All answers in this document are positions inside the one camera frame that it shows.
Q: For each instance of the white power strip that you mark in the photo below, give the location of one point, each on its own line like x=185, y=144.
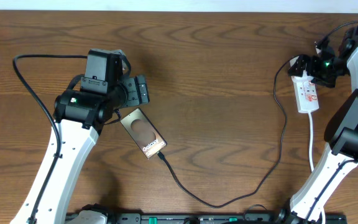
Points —
x=305, y=90

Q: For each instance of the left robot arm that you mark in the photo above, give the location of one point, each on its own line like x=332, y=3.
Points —
x=80, y=113

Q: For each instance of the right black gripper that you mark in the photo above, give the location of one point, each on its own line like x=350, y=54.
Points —
x=314, y=60

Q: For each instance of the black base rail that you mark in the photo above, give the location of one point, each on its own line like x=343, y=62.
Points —
x=135, y=218

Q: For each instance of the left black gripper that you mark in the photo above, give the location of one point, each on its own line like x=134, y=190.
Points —
x=140, y=90

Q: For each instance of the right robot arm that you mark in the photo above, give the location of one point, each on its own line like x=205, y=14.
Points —
x=340, y=155

